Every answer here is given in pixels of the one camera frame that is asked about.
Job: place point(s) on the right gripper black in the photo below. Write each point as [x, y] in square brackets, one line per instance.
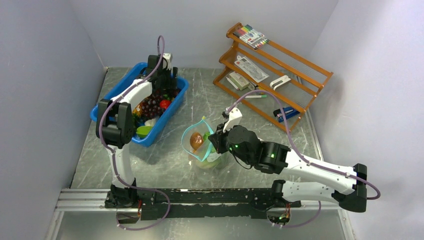
[217, 139]

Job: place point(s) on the green napa cabbage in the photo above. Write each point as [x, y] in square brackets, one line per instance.
[206, 136]

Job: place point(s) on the clear zip top bag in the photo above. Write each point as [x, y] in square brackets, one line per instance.
[206, 151]

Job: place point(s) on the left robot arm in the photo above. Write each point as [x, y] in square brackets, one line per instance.
[137, 109]

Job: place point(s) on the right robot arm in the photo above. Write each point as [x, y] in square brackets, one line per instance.
[324, 181]

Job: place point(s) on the green capped white marker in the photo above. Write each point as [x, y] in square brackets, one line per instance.
[256, 96]

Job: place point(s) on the green white box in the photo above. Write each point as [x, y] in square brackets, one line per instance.
[238, 81]

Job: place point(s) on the red tomato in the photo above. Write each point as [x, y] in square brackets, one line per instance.
[165, 103]

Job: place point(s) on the blue plastic bin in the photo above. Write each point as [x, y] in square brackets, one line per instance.
[133, 94]

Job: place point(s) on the purple grapes bunch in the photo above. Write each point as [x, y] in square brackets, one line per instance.
[150, 106]

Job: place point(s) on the blue stapler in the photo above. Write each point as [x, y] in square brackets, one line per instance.
[289, 112]

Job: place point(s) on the green lime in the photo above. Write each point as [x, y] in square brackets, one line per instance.
[143, 131]

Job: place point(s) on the packaged item in blister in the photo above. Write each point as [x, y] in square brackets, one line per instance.
[250, 68]

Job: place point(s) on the white stapler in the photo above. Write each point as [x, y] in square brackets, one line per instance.
[279, 82]

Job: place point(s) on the pack of coloured markers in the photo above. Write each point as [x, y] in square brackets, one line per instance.
[251, 37]

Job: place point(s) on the orange wooden shelf rack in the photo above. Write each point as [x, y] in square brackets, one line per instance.
[307, 78]

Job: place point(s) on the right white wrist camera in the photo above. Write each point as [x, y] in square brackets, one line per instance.
[234, 118]

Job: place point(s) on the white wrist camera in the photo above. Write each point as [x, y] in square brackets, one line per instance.
[167, 61]
[234, 118]

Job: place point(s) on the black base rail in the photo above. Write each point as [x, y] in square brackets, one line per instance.
[212, 203]

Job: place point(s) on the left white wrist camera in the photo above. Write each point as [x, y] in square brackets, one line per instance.
[167, 61]

